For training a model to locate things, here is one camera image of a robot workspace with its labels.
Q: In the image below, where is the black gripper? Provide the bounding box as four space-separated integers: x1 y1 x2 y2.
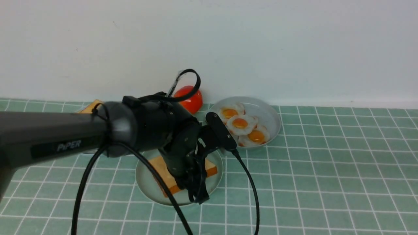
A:
159 121 219 204

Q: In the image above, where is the toast slice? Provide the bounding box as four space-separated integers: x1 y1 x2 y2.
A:
149 156 218 194
78 99 103 114

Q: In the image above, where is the fried egg toy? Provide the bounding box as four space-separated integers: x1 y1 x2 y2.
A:
226 115 258 136
217 103 245 124
238 124 270 147

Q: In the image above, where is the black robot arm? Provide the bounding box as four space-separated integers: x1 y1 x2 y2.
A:
0 93 236 204

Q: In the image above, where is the light green plate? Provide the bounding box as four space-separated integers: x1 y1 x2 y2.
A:
136 151 224 207

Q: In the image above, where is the red tomato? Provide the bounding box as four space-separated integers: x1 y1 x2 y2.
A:
173 86 203 115

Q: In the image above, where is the grey plate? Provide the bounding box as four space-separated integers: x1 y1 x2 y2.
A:
209 96 281 149

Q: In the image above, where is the fried egg toy front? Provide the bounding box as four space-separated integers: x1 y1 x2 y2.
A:
238 124 270 147

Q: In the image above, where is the light blue plate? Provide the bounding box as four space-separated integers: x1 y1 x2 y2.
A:
77 101 108 154

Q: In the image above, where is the toast slice on blue plate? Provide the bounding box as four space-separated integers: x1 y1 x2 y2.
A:
78 99 103 114

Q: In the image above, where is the green checkered tablecloth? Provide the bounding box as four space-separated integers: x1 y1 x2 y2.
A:
1 106 418 235

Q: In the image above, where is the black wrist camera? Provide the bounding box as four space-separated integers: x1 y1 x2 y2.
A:
205 112 237 153

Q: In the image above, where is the black cable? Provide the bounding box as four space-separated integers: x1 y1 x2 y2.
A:
71 69 260 235

